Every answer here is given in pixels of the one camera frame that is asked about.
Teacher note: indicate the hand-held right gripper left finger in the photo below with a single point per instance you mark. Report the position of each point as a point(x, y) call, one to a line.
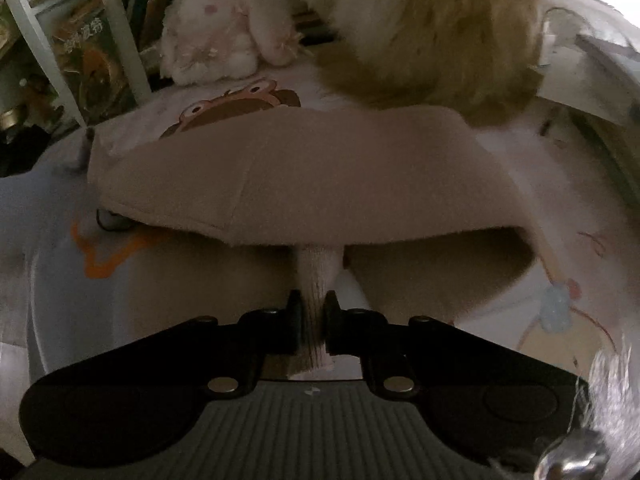
point(295, 314)

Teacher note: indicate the white cartoon-print cloth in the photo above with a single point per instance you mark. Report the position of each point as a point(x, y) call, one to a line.
point(230, 105)

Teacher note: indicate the orange and white fluffy cat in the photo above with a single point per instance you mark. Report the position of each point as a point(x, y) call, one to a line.
point(430, 30)

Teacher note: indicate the large illustrated book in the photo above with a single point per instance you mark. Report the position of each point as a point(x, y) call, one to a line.
point(90, 55)

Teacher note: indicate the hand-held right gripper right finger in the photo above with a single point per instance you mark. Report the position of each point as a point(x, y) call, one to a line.
point(330, 313)

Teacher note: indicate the white papers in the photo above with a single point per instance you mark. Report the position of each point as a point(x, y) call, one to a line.
point(590, 55)

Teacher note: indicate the pink plush bunny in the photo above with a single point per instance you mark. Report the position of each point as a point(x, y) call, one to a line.
point(220, 30)

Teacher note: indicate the white ribbed knit cloth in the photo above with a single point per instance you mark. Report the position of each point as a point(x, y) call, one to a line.
point(318, 280)

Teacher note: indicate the shiny metal object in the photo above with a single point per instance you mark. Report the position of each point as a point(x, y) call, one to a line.
point(570, 457)

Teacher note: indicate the beige fleece garment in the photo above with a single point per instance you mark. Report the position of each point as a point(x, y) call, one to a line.
point(320, 175)

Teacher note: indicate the cartoon-print bed sheet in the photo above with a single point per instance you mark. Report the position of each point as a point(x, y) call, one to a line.
point(575, 240)

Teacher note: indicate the white fluffy fringe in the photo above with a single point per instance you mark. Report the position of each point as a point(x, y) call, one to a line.
point(617, 390)

